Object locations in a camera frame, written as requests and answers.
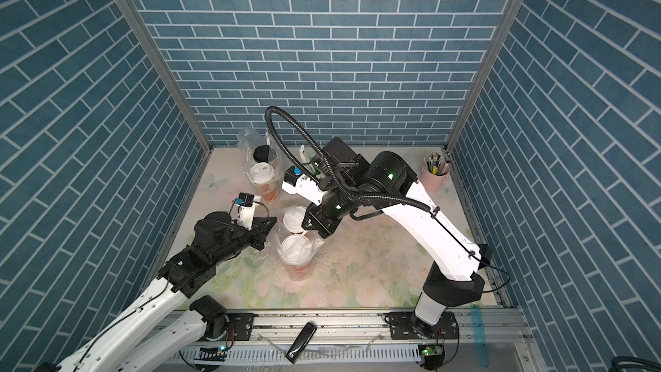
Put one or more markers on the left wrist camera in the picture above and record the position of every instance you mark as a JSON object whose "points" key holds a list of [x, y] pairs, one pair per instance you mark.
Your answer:
{"points": [[246, 204]]}

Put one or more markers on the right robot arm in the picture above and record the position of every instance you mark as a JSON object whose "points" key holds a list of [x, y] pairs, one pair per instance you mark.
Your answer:
{"points": [[392, 188]]}

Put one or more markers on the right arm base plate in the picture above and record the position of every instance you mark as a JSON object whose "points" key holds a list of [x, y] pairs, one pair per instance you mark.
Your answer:
{"points": [[407, 326]]}

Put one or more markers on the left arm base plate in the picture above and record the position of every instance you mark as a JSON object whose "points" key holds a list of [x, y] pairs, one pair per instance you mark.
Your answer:
{"points": [[231, 327]]}

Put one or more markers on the black remote on rail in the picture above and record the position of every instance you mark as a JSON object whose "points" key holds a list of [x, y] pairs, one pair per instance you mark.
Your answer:
{"points": [[301, 342]]}

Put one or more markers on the clear plastic carrier bag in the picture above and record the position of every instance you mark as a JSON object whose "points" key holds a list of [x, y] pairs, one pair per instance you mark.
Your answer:
{"points": [[248, 140]]}

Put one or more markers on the orange cup white lid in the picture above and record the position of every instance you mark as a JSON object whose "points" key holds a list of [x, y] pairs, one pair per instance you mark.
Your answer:
{"points": [[266, 183]]}

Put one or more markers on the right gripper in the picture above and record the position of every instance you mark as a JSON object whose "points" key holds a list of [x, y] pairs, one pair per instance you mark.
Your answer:
{"points": [[320, 223]]}

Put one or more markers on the pink pen holder cup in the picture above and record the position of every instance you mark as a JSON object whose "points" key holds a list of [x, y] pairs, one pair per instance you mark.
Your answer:
{"points": [[432, 178]]}

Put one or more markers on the red cup white lid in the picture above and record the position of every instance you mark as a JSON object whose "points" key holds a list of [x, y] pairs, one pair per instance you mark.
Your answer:
{"points": [[293, 218], [296, 254]]}

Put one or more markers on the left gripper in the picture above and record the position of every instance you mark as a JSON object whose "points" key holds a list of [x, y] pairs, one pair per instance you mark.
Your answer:
{"points": [[260, 232]]}

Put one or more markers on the aluminium front rail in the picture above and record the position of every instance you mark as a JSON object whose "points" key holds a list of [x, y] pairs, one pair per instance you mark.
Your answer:
{"points": [[479, 325]]}

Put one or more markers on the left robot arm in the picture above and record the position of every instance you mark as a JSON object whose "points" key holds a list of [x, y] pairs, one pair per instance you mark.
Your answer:
{"points": [[218, 238]]}

